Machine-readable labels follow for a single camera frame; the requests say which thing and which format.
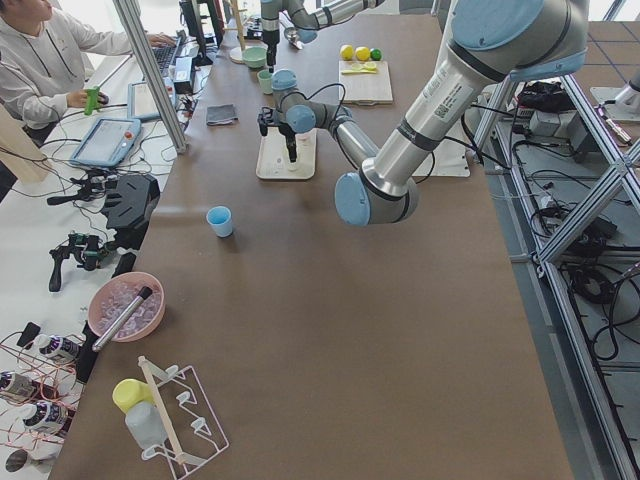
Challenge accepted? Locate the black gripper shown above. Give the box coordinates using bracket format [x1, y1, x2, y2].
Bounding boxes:
[257, 106, 297, 163]
[263, 28, 278, 73]

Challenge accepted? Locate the green cup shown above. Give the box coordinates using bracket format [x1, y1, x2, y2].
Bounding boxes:
[257, 70, 273, 95]

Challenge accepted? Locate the light blue cup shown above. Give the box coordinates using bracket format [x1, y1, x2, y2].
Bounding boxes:
[206, 206, 234, 238]

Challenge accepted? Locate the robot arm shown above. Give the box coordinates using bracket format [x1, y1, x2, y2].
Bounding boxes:
[260, 0, 383, 73]
[258, 1, 589, 226]

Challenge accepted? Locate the cream rabbit print tray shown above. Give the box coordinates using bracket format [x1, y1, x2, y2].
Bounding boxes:
[256, 128, 317, 180]

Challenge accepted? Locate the green bowl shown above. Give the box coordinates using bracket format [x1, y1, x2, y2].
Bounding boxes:
[242, 46, 267, 69]

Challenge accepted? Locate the shiny metal scoop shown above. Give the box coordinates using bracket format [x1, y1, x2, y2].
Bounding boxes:
[279, 12, 304, 50]

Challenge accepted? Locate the wooden stand with round base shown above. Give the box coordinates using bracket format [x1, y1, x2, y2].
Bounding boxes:
[223, 0, 260, 66]

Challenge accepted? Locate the grey folded cloth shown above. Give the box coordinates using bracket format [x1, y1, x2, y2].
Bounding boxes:
[206, 104, 238, 126]

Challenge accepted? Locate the upper whole lemon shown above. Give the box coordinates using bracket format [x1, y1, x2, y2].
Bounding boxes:
[340, 44, 354, 61]

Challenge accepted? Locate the whole lemon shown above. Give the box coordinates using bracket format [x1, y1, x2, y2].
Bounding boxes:
[354, 46, 371, 62]
[340, 44, 354, 61]

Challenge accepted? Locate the wooden cutting board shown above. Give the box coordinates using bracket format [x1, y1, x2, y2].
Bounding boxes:
[338, 60, 393, 105]

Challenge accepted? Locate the lower whole lemon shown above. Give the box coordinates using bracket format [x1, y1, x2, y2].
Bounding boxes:
[354, 46, 371, 62]

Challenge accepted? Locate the yellow plastic knife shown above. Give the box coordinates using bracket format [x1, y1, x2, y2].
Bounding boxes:
[340, 69, 378, 75]

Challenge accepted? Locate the black keyboard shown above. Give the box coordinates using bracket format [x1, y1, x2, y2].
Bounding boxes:
[152, 38, 185, 77]

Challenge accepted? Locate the blue teach pendant tablet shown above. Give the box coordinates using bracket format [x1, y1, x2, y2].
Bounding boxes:
[69, 117, 141, 167]

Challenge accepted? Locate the metal tube black tip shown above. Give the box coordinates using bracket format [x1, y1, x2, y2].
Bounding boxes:
[92, 286, 153, 352]

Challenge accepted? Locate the seated person in white hoodie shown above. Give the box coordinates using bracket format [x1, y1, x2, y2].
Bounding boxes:
[0, 0, 176, 146]

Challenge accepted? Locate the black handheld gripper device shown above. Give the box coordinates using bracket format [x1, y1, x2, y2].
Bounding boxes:
[48, 232, 116, 292]

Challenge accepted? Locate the pink bowl with ice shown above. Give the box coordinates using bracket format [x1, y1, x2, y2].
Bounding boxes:
[88, 272, 166, 343]

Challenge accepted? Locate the yellow cup on rack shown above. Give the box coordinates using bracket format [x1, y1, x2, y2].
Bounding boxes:
[112, 378, 154, 414]

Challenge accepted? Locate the clear cup on rack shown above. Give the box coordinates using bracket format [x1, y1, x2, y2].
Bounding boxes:
[125, 401, 168, 450]

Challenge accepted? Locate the aluminium frame post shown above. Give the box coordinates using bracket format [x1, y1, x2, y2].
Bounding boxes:
[113, 0, 187, 154]

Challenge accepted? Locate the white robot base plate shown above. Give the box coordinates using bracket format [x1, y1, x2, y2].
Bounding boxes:
[413, 124, 470, 180]

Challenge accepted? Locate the white wire cup rack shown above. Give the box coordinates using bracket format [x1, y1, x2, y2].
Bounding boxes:
[138, 356, 230, 479]

